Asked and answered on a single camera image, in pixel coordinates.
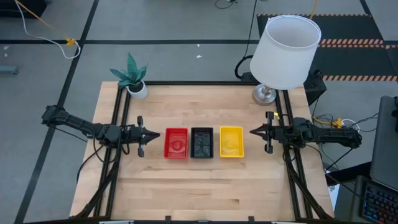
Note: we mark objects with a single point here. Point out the red plastic basket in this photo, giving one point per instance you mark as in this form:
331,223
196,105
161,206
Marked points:
176,144

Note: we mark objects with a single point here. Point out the grey laptop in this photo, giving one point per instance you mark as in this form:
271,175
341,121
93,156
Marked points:
385,146

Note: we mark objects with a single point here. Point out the black device box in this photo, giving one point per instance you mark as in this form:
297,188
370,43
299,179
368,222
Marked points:
315,88

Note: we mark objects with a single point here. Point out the black furniture base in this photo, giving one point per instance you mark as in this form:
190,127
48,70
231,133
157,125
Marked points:
6,11

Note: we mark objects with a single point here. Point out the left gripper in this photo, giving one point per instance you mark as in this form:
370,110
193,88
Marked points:
132,134

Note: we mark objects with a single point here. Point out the black hazard-striped floor mat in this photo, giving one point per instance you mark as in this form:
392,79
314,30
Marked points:
348,29

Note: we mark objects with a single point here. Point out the backlit keyboard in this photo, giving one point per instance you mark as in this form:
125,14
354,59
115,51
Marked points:
381,205

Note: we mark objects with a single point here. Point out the green plant in white pot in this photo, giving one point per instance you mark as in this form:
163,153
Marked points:
136,91

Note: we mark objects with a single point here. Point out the table lamp white shade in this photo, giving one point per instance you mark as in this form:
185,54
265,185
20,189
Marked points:
284,53

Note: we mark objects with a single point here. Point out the yellow plastic basket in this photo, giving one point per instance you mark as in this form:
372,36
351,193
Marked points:
231,143

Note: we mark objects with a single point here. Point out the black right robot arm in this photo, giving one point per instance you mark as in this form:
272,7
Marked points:
329,135

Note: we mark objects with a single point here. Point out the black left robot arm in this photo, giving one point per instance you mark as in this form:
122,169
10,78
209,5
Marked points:
77,124

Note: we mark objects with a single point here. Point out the black plastic basket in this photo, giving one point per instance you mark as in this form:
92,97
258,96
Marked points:
202,143

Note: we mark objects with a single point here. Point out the black aluminium table frame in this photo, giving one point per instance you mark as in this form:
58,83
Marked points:
186,83

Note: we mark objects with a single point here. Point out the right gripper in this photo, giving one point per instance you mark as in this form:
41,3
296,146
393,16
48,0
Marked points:
280,133

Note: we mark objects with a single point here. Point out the grey floor bracket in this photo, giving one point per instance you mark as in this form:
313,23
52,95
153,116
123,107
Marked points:
7,69

